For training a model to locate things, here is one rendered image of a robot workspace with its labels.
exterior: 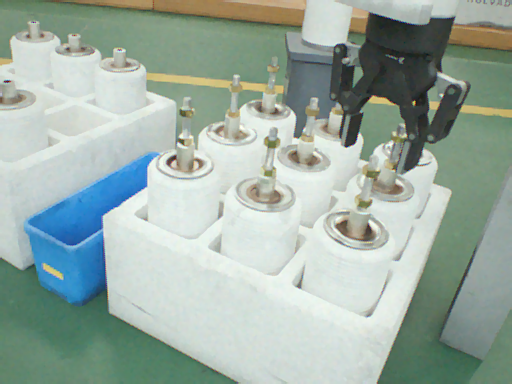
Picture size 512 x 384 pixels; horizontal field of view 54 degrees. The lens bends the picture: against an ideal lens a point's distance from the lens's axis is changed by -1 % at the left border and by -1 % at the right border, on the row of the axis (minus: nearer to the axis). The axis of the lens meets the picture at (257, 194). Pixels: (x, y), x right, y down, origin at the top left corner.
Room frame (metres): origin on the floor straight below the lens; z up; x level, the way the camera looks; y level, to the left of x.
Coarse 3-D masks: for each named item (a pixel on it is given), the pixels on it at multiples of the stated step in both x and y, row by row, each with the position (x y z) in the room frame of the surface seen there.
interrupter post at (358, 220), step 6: (354, 204) 0.49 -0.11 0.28; (354, 210) 0.47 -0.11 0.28; (360, 210) 0.47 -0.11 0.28; (366, 210) 0.48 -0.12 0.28; (354, 216) 0.47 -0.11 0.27; (360, 216) 0.47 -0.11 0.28; (366, 216) 0.47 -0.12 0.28; (348, 222) 0.48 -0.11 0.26; (354, 222) 0.47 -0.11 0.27; (360, 222) 0.47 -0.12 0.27; (366, 222) 0.47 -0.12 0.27; (348, 228) 0.48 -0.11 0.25; (354, 228) 0.47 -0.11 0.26; (360, 228) 0.47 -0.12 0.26; (354, 234) 0.47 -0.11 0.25; (360, 234) 0.47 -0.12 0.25
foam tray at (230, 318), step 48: (144, 192) 0.61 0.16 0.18; (336, 192) 0.68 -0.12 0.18; (432, 192) 0.72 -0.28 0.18; (144, 240) 0.51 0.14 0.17; (192, 240) 0.51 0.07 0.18; (432, 240) 0.63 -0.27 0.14; (144, 288) 0.51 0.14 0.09; (192, 288) 0.48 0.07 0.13; (240, 288) 0.45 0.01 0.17; (288, 288) 0.45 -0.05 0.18; (384, 288) 0.51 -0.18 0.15; (192, 336) 0.48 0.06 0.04; (240, 336) 0.45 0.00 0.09; (288, 336) 0.42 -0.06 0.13; (336, 336) 0.40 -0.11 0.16; (384, 336) 0.39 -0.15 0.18
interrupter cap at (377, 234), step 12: (336, 216) 0.50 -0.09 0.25; (348, 216) 0.50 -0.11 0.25; (372, 216) 0.51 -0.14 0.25; (324, 228) 0.47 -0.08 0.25; (336, 228) 0.47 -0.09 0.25; (372, 228) 0.48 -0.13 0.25; (384, 228) 0.49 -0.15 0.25; (336, 240) 0.45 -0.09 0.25; (348, 240) 0.45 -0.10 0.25; (360, 240) 0.46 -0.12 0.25; (372, 240) 0.46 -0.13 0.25; (384, 240) 0.46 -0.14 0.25
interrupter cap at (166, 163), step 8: (168, 152) 0.60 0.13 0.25; (176, 152) 0.60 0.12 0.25; (200, 152) 0.61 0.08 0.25; (160, 160) 0.58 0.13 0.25; (168, 160) 0.58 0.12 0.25; (176, 160) 0.59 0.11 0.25; (200, 160) 0.59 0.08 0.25; (208, 160) 0.59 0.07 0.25; (160, 168) 0.55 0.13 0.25; (168, 168) 0.56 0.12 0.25; (176, 168) 0.57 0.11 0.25; (192, 168) 0.57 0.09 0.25; (200, 168) 0.57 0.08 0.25; (208, 168) 0.57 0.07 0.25; (168, 176) 0.54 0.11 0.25; (176, 176) 0.54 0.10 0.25; (184, 176) 0.54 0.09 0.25; (192, 176) 0.54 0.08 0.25; (200, 176) 0.55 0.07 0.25
